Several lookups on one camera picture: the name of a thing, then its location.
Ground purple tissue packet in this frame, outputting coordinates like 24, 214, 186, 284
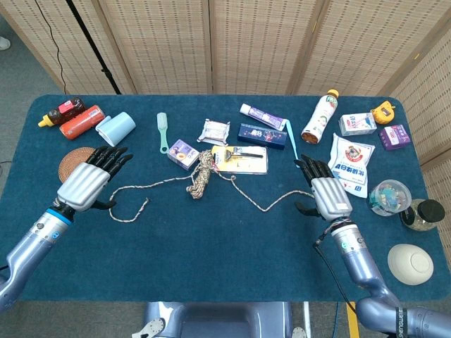
378, 124, 412, 151

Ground glass jar black lid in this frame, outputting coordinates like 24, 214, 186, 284
404, 199, 446, 232

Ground blue felt table cover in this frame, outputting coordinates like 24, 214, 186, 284
0, 94, 451, 303

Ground beige braided rope bundle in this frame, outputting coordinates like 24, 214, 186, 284
108, 149, 316, 223

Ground white sugar bag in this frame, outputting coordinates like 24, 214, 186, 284
326, 132, 376, 200

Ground round woven rattan coaster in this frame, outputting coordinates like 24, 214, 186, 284
58, 147, 98, 184

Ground orange-red can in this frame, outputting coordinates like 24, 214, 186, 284
58, 104, 106, 141

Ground brown sauce bottle yellow cap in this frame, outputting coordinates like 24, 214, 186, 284
37, 97, 87, 127

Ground yellow tape measure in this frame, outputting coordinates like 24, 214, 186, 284
370, 101, 396, 125

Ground black stand pole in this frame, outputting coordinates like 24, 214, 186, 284
66, 0, 123, 95

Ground green brush white bristles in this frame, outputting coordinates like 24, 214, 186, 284
156, 112, 171, 155

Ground small black container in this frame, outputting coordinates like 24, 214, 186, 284
400, 206, 416, 226

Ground light blue plastic cup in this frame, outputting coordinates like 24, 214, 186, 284
94, 111, 137, 148

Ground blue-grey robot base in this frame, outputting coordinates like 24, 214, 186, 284
132, 301, 307, 338

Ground beige ceramic bowl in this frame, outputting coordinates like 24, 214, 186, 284
387, 242, 435, 285

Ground razor in blister pack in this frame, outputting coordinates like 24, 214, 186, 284
209, 144, 271, 175

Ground white milk carton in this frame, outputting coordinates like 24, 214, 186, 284
338, 112, 378, 137

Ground white purple toothpaste tube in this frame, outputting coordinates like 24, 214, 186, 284
240, 103, 288, 130

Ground clear cup colourful pieces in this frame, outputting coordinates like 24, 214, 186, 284
368, 179, 412, 217

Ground light blue toothbrush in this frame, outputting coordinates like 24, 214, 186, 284
287, 118, 301, 161

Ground dark blue toothpaste box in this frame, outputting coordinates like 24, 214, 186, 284
237, 123, 288, 151

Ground black cable with plug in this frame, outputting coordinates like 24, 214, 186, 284
314, 225, 357, 307

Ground thin black hanging cable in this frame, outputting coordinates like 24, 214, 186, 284
34, 0, 68, 94

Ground white snack packet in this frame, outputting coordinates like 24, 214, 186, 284
196, 118, 231, 146

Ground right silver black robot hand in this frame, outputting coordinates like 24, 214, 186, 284
294, 154, 354, 222

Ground white drink bottle yellow cap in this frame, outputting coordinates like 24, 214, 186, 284
300, 89, 340, 144

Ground small purple white box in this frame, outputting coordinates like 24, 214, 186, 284
166, 139, 201, 171

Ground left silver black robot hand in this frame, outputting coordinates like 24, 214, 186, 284
56, 146, 134, 213

